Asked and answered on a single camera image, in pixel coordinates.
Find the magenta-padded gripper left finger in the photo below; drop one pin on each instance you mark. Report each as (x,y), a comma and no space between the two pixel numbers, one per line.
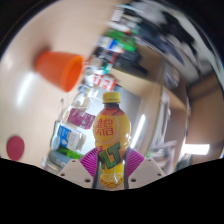
(87,163)

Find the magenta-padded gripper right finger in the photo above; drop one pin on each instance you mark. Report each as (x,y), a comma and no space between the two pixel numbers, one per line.
(135,163)

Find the yellow drink bottle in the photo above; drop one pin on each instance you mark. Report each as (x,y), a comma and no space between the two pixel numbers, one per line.
(111,133)

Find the green bottle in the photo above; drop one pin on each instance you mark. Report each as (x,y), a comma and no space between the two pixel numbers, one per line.
(70,152)

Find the blue and white box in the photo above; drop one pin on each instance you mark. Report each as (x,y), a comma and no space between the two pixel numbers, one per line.
(70,137)

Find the under-shelf light bar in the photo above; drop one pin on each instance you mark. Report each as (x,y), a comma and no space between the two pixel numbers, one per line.
(138,131)

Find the grey shaker bottle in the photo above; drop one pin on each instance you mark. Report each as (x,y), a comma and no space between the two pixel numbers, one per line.
(53,160)

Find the pink packet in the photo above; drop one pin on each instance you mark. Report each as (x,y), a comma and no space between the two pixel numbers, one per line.
(81,118)

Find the ceiling light bar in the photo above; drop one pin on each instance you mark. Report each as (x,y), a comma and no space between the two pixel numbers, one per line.
(196,149)

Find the red and white canister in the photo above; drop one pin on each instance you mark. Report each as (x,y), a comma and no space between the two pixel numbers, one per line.
(105,81)

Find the orange plastic cup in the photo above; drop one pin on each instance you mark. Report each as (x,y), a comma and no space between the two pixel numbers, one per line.
(60,68)

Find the green container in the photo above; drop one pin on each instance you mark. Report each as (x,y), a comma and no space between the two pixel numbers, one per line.
(123,40)

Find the hanging dark clothes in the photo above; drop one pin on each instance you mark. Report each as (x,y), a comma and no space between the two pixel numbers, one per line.
(176,36)

